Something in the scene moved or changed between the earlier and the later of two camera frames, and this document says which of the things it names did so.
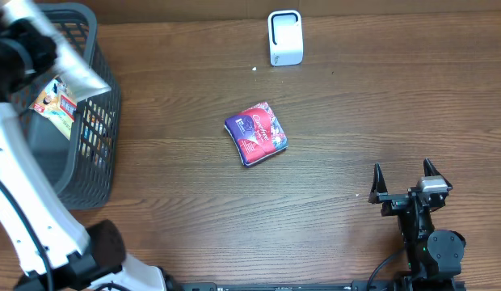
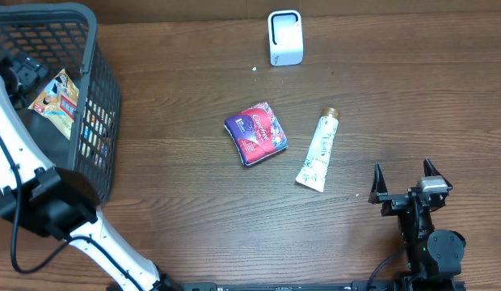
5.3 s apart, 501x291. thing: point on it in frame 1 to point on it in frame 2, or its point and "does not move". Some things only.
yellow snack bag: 56,104 does not move
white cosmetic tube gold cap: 80,78 to 313,168
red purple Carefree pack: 257,133 does not move
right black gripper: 393,203 does not move
